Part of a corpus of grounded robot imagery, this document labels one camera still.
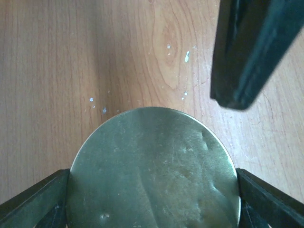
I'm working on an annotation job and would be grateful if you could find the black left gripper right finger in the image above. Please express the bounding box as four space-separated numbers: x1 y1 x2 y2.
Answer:
236 168 304 228

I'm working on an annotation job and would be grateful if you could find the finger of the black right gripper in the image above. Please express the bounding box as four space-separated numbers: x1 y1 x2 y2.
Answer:
210 0 304 110

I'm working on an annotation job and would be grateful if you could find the gold jar lid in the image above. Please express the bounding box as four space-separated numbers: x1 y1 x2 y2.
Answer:
66 107 241 228

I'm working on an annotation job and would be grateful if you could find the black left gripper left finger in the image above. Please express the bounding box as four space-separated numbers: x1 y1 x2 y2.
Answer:
0 169 70 228

